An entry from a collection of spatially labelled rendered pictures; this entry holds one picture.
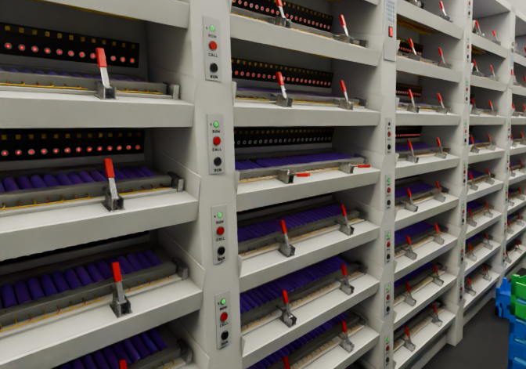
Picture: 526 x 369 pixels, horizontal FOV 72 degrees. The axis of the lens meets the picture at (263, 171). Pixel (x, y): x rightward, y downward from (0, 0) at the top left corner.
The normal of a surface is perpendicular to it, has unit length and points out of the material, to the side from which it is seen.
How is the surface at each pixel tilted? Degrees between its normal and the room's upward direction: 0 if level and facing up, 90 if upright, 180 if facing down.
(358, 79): 90
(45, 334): 16
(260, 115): 106
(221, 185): 90
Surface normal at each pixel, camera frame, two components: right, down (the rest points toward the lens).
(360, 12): -0.74, 0.09
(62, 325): 0.16, -0.94
